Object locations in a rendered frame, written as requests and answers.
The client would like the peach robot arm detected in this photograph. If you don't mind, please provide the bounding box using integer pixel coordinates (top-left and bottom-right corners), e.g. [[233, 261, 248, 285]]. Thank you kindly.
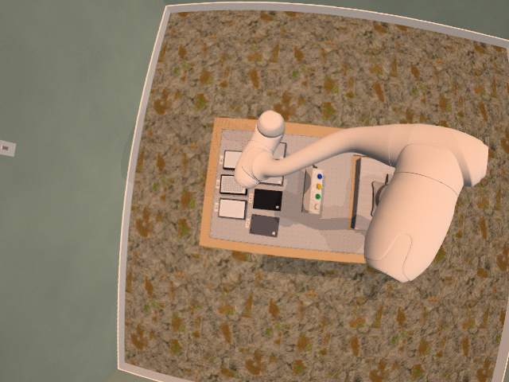
[[234, 111, 488, 283]]

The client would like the black flat plate holder with corner posts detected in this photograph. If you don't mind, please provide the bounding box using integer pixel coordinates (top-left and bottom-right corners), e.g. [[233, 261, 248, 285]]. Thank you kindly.
[[253, 189, 282, 211]]

